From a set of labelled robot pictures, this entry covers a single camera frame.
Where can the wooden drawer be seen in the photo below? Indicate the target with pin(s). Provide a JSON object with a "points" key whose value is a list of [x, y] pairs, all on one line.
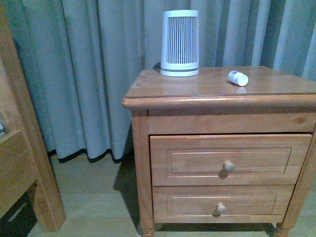
{"points": [[249, 159], [221, 204]]}

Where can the white medicine bottle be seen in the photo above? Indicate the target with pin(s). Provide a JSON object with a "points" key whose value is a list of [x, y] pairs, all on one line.
{"points": [[238, 78]]}

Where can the wooden nightstand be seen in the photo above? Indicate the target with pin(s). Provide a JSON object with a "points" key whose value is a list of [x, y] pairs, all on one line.
{"points": [[272, 102]]}

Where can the white cylindrical air purifier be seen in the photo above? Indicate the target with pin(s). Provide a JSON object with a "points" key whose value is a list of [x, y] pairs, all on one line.
{"points": [[180, 43]]}

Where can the grey curtain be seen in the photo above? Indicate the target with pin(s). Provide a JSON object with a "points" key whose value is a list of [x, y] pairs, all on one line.
{"points": [[79, 57]]}

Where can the wooden bed frame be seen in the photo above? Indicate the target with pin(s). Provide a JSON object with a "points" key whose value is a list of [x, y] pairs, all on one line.
{"points": [[24, 164]]}

